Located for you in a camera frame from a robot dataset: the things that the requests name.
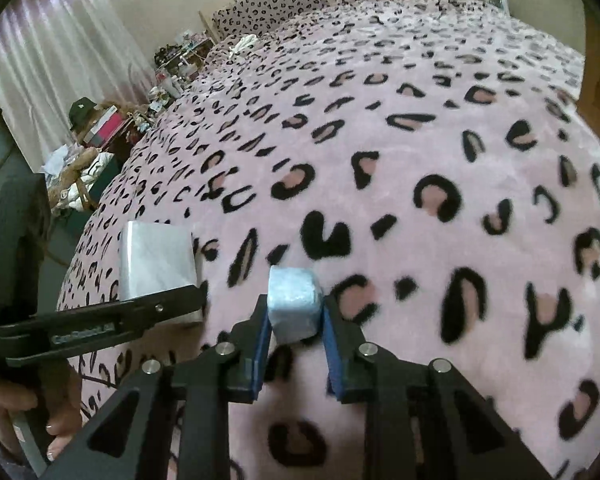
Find blue triangular sponge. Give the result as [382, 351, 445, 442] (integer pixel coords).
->
[266, 266, 324, 344]

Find clear plastic pack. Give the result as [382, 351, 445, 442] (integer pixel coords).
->
[119, 220, 199, 300]

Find person left hand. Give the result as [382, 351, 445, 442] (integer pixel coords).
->
[0, 361, 82, 462]

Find brown teddy bear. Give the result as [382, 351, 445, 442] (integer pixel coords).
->
[47, 148, 99, 209]

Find pink and white box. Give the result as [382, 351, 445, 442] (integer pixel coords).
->
[83, 106, 125, 148]

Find green cap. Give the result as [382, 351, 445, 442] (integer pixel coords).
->
[68, 96, 96, 131]

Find leopard print pink blanket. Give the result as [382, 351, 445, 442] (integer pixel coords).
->
[58, 0, 600, 479]

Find white curtain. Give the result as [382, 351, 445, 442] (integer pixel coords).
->
[0, 0, 155, 170]

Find cluttered left nightstand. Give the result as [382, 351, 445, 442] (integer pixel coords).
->
[148, 30, 214, 112]

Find white item on bed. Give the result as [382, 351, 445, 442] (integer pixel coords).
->
[230, 34, 259, 55]

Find left leopard pillow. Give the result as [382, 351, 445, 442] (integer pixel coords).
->
[211, 0, 329, 40]

